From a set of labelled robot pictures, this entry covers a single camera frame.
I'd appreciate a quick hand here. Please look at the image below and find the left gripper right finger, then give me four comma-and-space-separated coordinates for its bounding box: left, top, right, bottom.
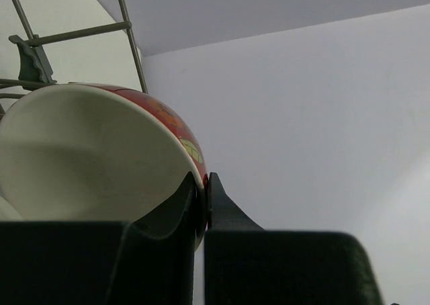
204, 173, 384, 304

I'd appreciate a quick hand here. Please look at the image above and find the grey wire dish rack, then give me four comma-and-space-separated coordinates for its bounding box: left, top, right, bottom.
0, 0, 149, 114

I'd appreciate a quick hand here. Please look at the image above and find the white bowl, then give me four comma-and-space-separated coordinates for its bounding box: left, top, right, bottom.
0, 197, 22, 221

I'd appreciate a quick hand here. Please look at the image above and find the brown bottom bowl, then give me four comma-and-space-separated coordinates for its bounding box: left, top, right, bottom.
0, 82, 208, 252

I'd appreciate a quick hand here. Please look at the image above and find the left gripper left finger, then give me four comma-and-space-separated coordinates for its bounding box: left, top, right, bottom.
1, 175, 196, 304

